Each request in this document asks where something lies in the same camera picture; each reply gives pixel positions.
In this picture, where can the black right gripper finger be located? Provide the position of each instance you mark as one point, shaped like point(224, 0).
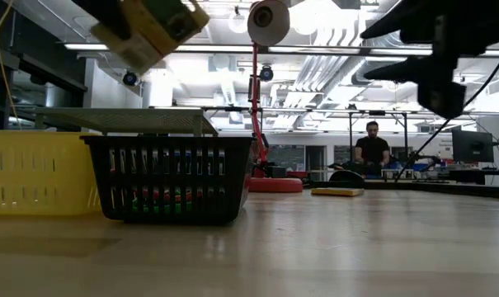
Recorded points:
point(410, 24)
point(418, 70)

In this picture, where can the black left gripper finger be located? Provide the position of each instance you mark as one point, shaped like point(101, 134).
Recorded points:
point(109, 16)

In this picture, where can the yellow green crayon box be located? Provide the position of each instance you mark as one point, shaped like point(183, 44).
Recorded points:
point(337, 192)
point(129, 49)

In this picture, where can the red desk lamp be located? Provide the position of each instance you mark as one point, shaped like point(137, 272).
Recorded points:
point(274, 29)

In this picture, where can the person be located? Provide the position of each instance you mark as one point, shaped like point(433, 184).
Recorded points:
point(372, 150)

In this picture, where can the black computer monitor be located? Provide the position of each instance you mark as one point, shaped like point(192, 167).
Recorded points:
point(472, 146)

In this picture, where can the ceiling light strip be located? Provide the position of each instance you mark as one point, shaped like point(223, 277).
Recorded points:
point(208, 48)

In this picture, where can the green perforated metal shelf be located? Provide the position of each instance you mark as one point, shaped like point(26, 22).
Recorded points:
point(125, 119)

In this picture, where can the black plastic basket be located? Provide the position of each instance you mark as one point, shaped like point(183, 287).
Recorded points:
point(170, 142)

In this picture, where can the yellow plastic basket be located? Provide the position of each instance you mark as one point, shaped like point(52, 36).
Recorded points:
point(34, 173)

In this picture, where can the black dome camera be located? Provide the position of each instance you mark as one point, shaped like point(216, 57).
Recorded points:
point(266, 73)
point(130, 78)

